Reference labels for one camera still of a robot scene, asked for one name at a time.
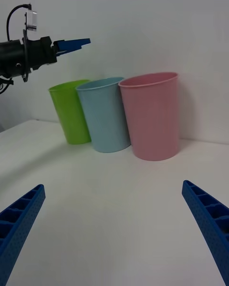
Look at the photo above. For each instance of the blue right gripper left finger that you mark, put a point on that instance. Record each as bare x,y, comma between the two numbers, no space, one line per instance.
19,224

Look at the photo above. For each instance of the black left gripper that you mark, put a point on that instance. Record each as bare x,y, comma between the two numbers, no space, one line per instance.
39,52

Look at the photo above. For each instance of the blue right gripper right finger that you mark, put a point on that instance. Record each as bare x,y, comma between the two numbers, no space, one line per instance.
210,221

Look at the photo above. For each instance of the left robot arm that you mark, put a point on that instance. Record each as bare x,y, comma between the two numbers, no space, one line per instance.
10,57

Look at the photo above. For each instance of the green plastic bin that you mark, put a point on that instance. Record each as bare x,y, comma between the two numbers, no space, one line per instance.
69,114

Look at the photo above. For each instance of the pale blue plastic bin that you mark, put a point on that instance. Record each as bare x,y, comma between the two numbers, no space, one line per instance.
105,116

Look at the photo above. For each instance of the pink plastic bin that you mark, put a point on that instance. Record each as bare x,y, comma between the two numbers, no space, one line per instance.
152,119

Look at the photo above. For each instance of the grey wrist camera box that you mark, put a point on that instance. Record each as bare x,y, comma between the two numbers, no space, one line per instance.
31,20

